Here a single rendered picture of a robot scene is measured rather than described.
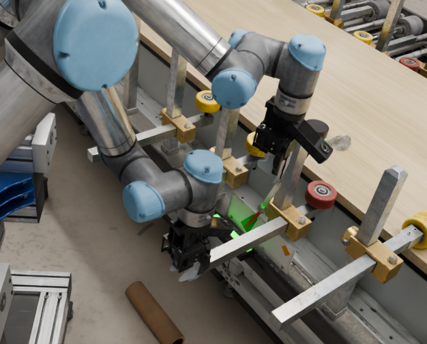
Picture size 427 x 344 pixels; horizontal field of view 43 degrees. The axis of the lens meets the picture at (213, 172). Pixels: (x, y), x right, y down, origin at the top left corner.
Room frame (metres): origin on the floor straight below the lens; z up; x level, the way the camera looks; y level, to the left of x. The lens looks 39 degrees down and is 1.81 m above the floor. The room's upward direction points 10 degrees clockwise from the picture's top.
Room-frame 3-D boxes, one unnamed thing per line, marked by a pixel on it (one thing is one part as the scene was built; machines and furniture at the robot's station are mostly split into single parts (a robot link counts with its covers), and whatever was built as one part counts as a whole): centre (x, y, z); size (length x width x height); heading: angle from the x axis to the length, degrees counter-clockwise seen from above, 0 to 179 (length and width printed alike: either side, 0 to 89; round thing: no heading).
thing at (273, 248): (1.07, -0.15, 0.75); 0.26 x 0.01 x 0.10; 44
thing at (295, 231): (1.05, -0.21, 0.85); 0.13 x 0.06 x 0.05; 44
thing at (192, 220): (0.80, 0.02, 1.05); 0.08 x 0.08 x 0.05
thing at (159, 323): (1.24, 0.13, 0.04); 0.30 x 0.08 x 0.08; 44
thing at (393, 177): (0.88, -0.36, 0.94); 0.03 x 0.03 x 0.48; 44
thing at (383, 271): (0.87, -0.38, 0.95); 0.13 x 0.06 x 0.05; 44
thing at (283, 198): (1.06, -0.19, 0.87); 0.03 x 0.03 x 0.48; 44
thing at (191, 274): (0.79, 0.01, 0.86); 0.06 x 0.03 x 0.09; 134
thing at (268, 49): (1.00, -0.04, 1.31); 0.11 x 0.11 x 0.08; 78
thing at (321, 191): (1.11, -0.29, 0.85); 0.08 x 0.08 x 0.11
